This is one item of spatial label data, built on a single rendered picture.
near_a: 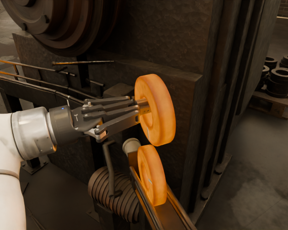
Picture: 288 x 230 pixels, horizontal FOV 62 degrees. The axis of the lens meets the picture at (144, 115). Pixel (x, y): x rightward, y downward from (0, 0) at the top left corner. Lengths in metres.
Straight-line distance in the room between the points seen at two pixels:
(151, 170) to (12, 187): 0.29
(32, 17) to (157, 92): 0.51
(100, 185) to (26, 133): 0.47
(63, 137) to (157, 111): 0.18
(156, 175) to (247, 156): 1.34
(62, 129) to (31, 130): 0.05
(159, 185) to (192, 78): 0.34
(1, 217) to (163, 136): 0.29
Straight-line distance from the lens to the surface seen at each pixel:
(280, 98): 2.39
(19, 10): 0.89
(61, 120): 0.44
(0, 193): 0.41
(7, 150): 0.44
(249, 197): 1.60
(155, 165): 0.56
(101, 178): 0.88
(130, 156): 0.68
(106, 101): 0.51
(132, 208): 0.81
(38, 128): 0.44
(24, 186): 1.68
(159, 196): 0.58
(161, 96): 0.44
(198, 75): 0.76
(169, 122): 0.45
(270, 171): 1.81
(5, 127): 0.45
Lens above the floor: 1.18
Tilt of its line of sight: 34 degrees down
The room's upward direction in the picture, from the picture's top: straight up
